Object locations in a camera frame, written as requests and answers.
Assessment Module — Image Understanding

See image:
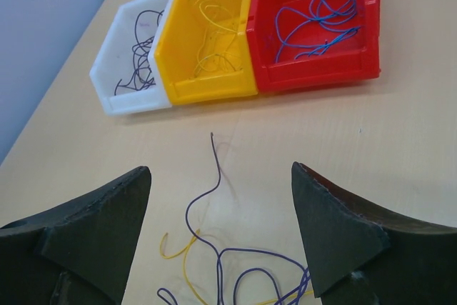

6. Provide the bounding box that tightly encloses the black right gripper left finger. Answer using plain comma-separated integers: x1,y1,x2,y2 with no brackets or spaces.
1,166,151,304

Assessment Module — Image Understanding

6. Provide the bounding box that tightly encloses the single yellow cable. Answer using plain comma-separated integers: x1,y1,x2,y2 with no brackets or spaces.
192,0,247,79

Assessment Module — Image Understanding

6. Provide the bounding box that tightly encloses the yellow plastic bin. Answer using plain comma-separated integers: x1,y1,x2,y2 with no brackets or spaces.
154,0,258,106

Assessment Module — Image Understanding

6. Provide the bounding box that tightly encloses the single purple cable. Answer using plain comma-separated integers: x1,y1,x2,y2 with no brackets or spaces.
114,9,165,96

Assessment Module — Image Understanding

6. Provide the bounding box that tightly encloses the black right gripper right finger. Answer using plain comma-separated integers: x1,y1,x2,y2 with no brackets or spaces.
291,162,456,304

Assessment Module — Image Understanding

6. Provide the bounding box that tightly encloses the purple cable tangle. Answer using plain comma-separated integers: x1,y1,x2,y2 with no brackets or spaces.
156,132,311,305

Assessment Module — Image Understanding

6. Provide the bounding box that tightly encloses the red plastic bin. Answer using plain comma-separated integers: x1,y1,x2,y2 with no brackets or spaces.
246,0,381,93

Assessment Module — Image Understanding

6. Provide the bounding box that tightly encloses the white plastic bin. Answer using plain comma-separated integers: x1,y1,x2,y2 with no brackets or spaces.
89,0,173,116

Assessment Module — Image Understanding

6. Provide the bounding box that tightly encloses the blue cable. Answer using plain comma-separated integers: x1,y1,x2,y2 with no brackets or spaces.
273,6,364,64
310,0,358,31

